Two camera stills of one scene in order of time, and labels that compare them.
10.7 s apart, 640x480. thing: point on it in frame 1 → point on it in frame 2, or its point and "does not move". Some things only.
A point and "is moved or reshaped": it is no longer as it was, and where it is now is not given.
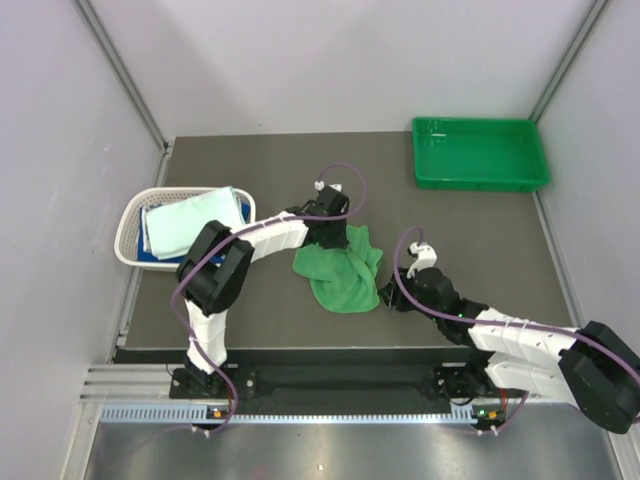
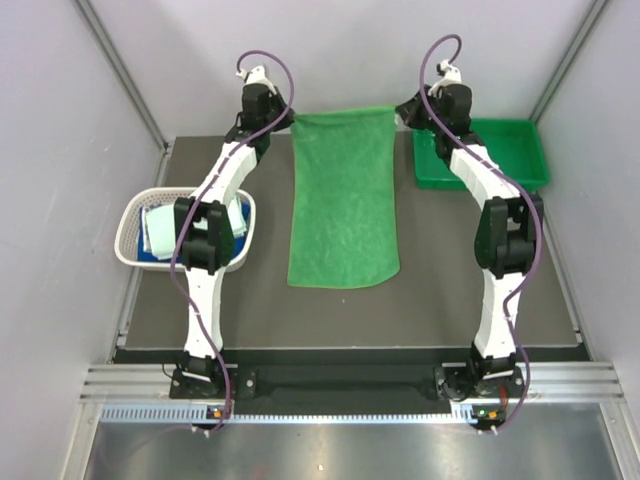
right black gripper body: [400, 300] → [419, 117]
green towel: [342, 279] is moved or reshaped
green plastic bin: [478, 154] does not move
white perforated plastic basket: [127, 236] does not move
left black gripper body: [335, 234] → [275, 110]
